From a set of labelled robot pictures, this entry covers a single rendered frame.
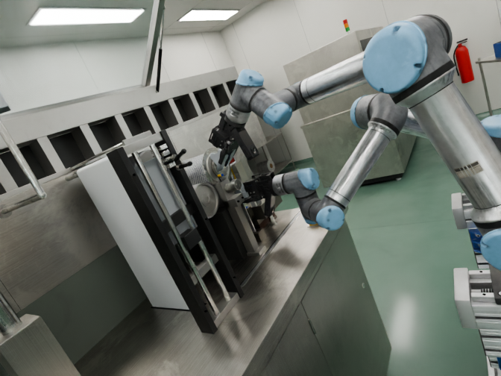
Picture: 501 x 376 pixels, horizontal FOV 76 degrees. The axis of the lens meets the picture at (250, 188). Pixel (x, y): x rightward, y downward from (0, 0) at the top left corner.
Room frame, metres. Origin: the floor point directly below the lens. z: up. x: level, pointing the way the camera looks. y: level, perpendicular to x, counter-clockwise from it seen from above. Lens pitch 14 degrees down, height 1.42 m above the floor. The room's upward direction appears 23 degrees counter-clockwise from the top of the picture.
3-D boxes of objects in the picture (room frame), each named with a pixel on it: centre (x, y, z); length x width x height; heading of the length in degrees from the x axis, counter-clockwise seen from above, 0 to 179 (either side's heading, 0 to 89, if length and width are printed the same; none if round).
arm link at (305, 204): (1.03, -0.17, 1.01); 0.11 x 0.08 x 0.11; 7
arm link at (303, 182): (1.05, -0.17, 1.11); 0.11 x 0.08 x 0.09; 52
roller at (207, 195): (1.16, 0.25, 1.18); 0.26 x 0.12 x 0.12; 52
